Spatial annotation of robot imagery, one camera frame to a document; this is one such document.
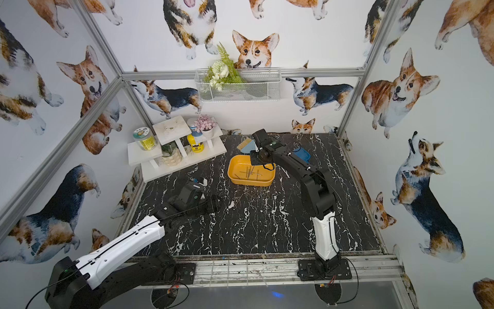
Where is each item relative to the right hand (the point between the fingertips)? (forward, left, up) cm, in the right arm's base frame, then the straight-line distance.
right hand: (260, 152), depth 95 cm
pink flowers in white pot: (+9, +27, +12) cm, 30 cm away
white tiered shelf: (+9, +41, +9) cm, 43 cm away
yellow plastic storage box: (-2, +11, -13) cm, 17 cm away
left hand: (-23, +18, -1) cm, 29 cm away
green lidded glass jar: (+1, +54, +10) cm, 55 cm away
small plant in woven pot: (+5, +48, -6) cm, 49 cm away
